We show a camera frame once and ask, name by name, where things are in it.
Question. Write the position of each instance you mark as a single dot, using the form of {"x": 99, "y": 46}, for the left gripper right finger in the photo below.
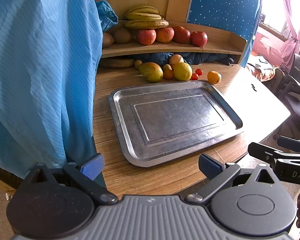
{"x": 220, "y": 177}

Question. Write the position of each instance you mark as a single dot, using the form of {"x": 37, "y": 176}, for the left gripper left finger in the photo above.
{"x": 83, "y": 175}

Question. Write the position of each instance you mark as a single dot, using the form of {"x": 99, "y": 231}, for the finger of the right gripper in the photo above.
{"x": 266, "y": 154}
{"x": 289, "y": 143}

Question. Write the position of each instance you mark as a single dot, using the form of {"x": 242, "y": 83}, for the orange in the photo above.
{"x": 214, "y": 77}

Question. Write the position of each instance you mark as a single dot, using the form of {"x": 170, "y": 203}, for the cherry tomato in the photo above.
{"x": 199, "y": 72}
{"x": 194, "y": 77}

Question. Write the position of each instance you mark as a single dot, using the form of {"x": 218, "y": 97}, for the yellow lemon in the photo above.
{"x": 182, "y": 71}

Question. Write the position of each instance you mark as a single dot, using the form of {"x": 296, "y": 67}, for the small orange tangerine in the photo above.
{"x": 168, "y": 74}

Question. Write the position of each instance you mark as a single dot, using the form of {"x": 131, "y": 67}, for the mango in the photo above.
{"x": 152, "y": 72}

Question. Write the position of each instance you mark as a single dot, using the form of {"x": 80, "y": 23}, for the black office chair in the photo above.
{"x": 288, "y": 87}

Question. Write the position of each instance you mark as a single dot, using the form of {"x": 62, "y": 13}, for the metal tray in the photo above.
{"x": 165, "y": 121}

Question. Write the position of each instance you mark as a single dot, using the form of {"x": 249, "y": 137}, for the pink curtain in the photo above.
{"x": 292, "y": 45}

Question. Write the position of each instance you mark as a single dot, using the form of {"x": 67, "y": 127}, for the wooden curved shelf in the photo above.
{"x": 219, "y": 41}

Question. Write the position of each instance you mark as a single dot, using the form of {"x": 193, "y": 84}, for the small tan fruit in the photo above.
{"x": 166, "y": 67}
{"x": 137, "y": 63}

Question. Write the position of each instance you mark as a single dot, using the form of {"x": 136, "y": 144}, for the red apple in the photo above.
{"x": 181, "y": 35}
{"x": 198, "y": 38}
{"x": 146, "y": 36}

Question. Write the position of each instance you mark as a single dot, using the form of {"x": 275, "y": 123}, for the light blue garment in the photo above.
{"x": 49, "y": 52}

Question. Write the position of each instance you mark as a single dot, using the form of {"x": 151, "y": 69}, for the left kiwi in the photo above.
{"x": 108, "y": 40}

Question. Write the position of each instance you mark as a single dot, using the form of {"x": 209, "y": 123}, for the kiwi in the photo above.
{"x": 122, "y": 36}
{"x": 108, "y": 40}

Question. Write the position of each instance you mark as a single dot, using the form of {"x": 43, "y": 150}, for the right kiwi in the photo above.
{"x": 122, "y": 36}

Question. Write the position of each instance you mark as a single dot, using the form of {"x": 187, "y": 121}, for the blue star-pattern fabric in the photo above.
{"x": 238, "y": 16}

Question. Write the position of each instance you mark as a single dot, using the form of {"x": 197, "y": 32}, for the bottom brown-spotted banana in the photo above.
{"x": 146, "y": 24}

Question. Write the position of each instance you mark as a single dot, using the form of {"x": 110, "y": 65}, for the middle banana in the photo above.
{"x": 142, "y": 16}

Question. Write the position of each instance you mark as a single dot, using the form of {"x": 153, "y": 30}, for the top banana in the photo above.
{"x": 142, "y": 9}

